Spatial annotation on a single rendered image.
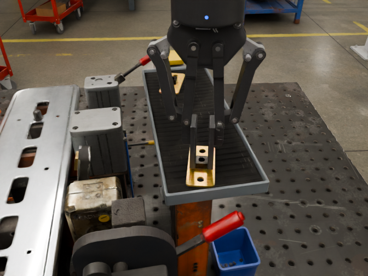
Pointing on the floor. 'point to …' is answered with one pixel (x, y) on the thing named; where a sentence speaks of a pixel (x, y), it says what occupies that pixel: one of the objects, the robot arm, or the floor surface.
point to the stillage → (274, 7)
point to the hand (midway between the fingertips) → (202, 142)
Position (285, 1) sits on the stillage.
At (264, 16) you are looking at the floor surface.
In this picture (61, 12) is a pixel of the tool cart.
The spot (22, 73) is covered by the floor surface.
